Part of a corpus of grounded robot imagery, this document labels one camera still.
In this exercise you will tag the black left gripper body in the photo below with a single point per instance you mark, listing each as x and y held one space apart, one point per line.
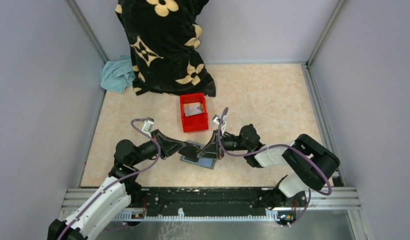
148 150

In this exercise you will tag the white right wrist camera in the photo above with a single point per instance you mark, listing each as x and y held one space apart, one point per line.
221 122

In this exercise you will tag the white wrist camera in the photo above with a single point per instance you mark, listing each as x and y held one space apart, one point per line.
221 122
147 126

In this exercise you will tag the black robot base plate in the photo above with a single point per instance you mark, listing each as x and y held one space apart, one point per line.
212 201

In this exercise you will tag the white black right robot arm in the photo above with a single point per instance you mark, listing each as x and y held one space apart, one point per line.
312 163

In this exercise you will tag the grey slotted cable duct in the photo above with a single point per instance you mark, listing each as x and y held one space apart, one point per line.
128 215

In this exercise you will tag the silver credit card in bin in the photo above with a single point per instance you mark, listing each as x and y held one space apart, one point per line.
192 109

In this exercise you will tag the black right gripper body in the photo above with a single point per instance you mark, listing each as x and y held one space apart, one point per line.
231 143

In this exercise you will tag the grey card holder wallet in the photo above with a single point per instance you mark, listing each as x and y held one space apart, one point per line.
207 163

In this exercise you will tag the black floral blanket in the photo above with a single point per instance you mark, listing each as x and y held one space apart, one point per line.
164 36

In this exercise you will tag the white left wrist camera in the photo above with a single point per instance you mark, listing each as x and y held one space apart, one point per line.
147 126

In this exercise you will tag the red plastic bin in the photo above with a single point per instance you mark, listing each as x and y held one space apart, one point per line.
195 123

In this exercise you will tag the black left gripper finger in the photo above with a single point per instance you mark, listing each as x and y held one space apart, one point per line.
191 152
168 146

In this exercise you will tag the light blue cloth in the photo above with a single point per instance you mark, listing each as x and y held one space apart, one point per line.
117 75

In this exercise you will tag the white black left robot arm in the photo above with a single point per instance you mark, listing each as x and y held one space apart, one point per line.
119 189

